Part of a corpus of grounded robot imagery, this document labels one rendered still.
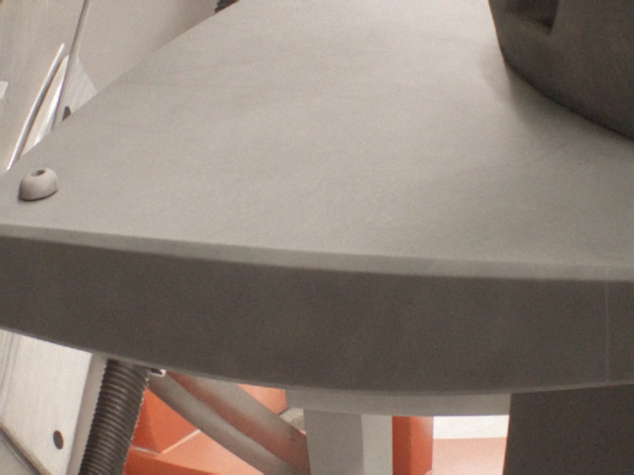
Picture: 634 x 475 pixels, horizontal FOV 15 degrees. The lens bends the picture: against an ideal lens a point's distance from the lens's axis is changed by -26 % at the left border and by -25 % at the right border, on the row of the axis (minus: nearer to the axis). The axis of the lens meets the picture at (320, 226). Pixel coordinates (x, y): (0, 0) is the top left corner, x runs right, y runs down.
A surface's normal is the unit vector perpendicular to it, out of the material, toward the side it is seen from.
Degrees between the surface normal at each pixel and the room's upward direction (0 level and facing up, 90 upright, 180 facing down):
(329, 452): 90
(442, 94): 0
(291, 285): 90
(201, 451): 0
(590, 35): 59
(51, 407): 90
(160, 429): 90
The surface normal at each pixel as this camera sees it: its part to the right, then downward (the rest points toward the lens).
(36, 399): 0.88, 0.08
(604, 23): -0.70, -0.20
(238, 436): -0.25, 0.91
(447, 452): -0.08, -0.94
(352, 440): -0.46, 0.33
